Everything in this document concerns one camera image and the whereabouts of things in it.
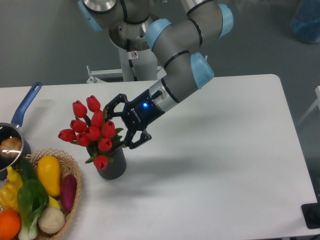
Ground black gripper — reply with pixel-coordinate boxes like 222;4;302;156
104;89;165;150

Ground red tulip bouquet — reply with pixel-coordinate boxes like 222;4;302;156
58;95;123;170

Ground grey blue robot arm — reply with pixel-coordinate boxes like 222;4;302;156
77;0;234;149

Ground dark grey ribbed vase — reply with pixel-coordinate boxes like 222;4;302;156
95;147;127;180

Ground woven wicker basket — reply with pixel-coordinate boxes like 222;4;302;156
25;148;82;240

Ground purple sweet potato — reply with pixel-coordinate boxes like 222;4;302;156
60;174;77;212

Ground yellow squash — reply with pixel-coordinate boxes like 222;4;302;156
37;155;61;198

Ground brown bread in pan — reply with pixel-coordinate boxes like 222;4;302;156
0;137;22;159

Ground green bok choy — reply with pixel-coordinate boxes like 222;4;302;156
17;179;49;240

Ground beige round bun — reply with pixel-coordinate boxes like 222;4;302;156
38;207;65;234

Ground yellow bell pepper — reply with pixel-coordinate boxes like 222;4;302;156
0;166;23;213

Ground orange fruit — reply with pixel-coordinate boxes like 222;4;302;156
0;210;21;240

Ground black device at table edge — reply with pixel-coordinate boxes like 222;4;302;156
301;203;320;229

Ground blue translucent container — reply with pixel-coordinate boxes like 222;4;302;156
290;0;320;44

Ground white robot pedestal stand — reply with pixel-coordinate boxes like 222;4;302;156
86;19;209;84

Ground blue handled saucepan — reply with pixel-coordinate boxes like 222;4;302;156
0;82;42;181

